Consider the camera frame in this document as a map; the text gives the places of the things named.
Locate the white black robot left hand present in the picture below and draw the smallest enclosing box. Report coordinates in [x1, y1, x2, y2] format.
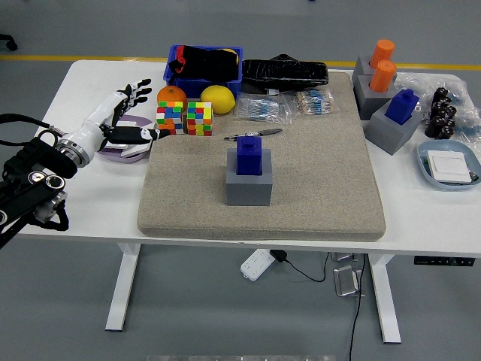
[69, 77, 172, 156]

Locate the blue square seal stamp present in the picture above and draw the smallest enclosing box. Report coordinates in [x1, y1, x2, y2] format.
[386, 88, 420, 126]
[235, 135, 263, 177]

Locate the grey seal holder block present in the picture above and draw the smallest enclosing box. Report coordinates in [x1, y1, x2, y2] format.
[225, 148, 273, 207]
[352, 55, 377, 82]
[364, 100, 422, 156]
[355, 74, 400, 121]

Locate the orange cylinder seal stamp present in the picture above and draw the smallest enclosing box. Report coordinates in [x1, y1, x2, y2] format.
[368, 59, 398, 93]
[370, 38, 396, 69]

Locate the purple plate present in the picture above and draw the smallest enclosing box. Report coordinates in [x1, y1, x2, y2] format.
[96, 114, 153, 165]

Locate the multicolour puzzle cube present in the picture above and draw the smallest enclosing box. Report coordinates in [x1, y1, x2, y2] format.
[186, 101, 214, 137]
[156, 100, 186, 136]

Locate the orange fruit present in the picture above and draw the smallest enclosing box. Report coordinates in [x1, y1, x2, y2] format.
[156, 85, 188, 110]

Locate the blue plastic bin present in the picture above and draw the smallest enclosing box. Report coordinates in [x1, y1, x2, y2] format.
[162, 44, 244, 99]

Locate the yellow lemon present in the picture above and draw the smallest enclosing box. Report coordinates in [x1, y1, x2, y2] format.
[200, 85, 237, 115]

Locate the black cloth with red trim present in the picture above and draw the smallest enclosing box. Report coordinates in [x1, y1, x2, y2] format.
[168, 45, 241, 82]

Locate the yellow fruit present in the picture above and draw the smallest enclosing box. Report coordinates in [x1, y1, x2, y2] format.
[220, 47, 241, 65]

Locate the bag of blue resistors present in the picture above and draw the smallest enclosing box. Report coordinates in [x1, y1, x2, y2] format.
[452, 107, 481, 142]
[234, 93, 294, 126]

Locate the black pen tool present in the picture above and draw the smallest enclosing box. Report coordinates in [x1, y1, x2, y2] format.
[223, 128, 283, 142]

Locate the white table leg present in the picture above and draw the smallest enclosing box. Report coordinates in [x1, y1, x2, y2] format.
[104, 243, 142, 332]
[368, 254, 402, 344]

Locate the black wrapped keyboard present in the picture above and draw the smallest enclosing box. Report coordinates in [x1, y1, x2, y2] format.
[240, 53, 330, 94]

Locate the white power strip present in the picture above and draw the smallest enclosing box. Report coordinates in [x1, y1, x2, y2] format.
[240, 247, 277, 282]

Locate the bag of tan resistors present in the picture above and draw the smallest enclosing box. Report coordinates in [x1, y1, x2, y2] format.
[287, 89, 339, 117]

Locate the grey-brown table mat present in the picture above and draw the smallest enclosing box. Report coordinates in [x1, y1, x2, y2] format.
[136, 71, 387, 243]

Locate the clear plastic bag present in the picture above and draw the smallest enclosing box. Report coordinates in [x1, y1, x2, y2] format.
[394, 71, 469, 114]

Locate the light blue plate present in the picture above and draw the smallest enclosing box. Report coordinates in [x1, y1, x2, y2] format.
[416, 140, 481, 192]

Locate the black desk control panel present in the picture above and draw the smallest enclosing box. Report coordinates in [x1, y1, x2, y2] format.
[413, 255, 476, 267]

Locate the white switch panel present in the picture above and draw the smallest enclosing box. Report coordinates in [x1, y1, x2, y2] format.
[120, 141, 153, 158]
[426, 150, 473, 184]

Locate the black power cable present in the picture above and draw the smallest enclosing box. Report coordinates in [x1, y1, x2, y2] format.
[284, 252, 330, 283]
[348, 254, 368, 361]

